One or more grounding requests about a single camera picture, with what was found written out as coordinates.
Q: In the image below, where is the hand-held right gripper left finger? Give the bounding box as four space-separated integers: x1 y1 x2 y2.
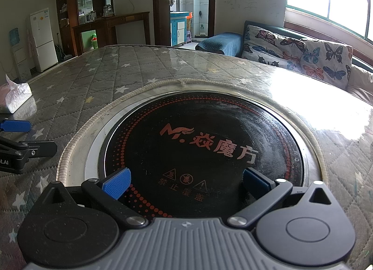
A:
41 167 149 229

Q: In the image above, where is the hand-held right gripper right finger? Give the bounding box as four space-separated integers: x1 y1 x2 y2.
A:
227 167 334 228

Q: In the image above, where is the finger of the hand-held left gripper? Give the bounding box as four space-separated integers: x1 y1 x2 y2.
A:
0 136 58 160
0 120 32 134

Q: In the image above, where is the white plastic tissue pack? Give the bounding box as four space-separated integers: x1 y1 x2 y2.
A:
0 74 33 114

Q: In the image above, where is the round black induction cooktop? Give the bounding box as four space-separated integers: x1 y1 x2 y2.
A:
84 89 310 222

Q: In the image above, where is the white water dispenser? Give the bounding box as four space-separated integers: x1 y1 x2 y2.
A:
9 27 30 82

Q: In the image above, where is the white refrigerator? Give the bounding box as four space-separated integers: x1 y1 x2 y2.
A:
28 7 59 73

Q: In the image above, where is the dark wooden shelf cabinet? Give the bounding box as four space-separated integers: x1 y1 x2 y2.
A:
55 0 116 58

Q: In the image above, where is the butterfly print cushion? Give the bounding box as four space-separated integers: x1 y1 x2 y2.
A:
288 38 354 90
242 24 306 67

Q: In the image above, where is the dark wooden sideboard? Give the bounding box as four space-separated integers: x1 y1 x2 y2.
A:
72 11 151 55

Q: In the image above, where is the blue quilted armrest cover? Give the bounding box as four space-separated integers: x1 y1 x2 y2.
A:
195 32 244 58

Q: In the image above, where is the grey cushion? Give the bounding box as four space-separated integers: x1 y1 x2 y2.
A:
346 64 373 99

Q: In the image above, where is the dark teal sofa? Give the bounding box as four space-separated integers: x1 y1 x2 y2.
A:
243 20 373 104

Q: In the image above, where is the blue cabinet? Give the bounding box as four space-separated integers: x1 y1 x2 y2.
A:
170 11 190 46

